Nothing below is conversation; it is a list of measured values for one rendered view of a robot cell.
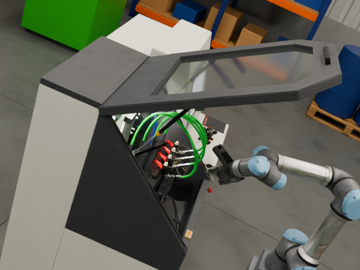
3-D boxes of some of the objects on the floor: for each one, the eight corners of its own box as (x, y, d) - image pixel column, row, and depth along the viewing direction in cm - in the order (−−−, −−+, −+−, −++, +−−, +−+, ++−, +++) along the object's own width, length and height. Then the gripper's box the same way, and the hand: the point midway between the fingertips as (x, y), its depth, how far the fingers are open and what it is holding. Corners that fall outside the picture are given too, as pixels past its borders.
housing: (34, 329, 271) (102, 104, 199) (-12, 308, 272) (39, 76, 200) (117, 195, 394) (178, 25, 321) (85, 181, 395) (140, 9, 323)
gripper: (234, 184, 197) (204, 187, 215) (249, 176, 202) (219, 180, 220) (227, 164, 197) (197, 169, 215) (243, 157, 202) (212, 163, 220)
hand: (208, 169), depth 216 cm, fingers closed
